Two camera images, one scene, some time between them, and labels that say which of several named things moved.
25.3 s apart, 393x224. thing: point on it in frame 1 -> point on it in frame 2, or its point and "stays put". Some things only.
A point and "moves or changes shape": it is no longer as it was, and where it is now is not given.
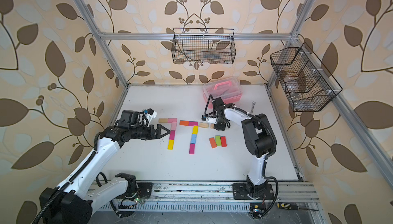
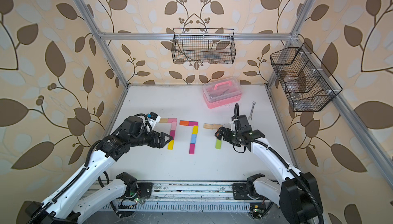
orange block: [182, 122] stays put
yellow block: [195, 130] stays put
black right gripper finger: [218, 126] -> [220, 132]
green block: [218, 140] moves or changes shape
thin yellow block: [170, 145] stays put
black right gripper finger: [222, 125] -> [227, 136]
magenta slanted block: [192, 149] stays put
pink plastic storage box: [228, 89] stays put
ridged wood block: [204, 125] moves or changes shape
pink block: [171, 120] stays put
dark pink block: [172, 136] stays put
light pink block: [173, 126] stays put
